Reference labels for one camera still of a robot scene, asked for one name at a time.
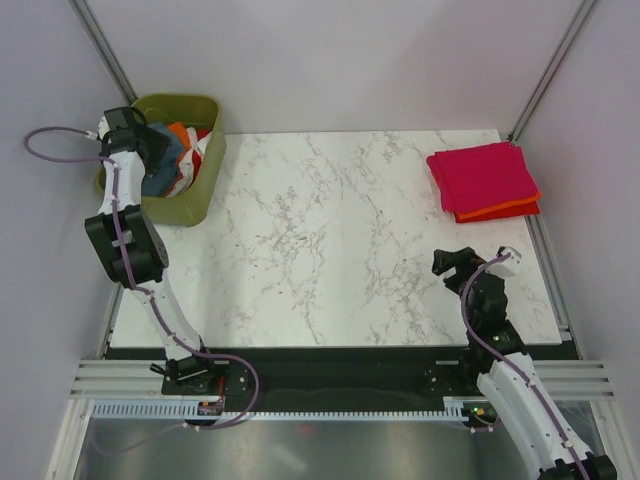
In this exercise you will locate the white and red t-shirt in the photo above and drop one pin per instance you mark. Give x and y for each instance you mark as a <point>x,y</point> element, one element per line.
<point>191,161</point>

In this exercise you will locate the magenta folded t-shirt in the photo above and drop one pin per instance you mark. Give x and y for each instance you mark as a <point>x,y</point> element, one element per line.
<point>475,178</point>

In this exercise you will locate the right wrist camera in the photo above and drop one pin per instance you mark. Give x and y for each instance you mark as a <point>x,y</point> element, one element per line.
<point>509,265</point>

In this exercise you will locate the orange folded t-shirt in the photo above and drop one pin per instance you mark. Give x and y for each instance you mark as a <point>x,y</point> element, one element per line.
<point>535,197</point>

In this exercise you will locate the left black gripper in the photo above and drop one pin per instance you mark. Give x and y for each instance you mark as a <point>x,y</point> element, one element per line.
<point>159,143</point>

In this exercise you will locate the olive green plastic bin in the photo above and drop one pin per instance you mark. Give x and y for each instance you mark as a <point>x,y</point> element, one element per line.
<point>201,112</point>

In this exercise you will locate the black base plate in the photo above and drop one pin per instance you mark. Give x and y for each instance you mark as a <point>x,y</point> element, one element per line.
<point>324,378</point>

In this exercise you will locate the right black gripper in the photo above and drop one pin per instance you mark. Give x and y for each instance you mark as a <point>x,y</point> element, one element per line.
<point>463,260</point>

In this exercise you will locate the blue-grey t-shirt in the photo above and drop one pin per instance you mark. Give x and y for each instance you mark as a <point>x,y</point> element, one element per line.
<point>167,173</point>

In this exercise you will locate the orange t-shirt in bin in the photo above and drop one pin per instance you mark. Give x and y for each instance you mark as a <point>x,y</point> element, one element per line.
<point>180,131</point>

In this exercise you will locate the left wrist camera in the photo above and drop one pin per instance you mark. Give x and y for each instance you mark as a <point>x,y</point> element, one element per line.
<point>101,133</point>

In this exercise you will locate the red folded t-shirt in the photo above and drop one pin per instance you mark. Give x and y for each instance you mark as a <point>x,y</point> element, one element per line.
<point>531,208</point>

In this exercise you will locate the white slotted cable duct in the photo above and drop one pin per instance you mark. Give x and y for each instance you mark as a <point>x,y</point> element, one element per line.
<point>209,409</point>

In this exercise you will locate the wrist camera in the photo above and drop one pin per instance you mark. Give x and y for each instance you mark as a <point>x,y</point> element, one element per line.
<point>509,265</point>
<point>101,133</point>

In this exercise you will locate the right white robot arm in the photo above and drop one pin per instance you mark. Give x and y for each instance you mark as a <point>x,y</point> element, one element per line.
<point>498,362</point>

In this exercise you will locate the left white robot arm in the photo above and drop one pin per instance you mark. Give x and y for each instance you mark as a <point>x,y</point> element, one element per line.
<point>131,250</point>

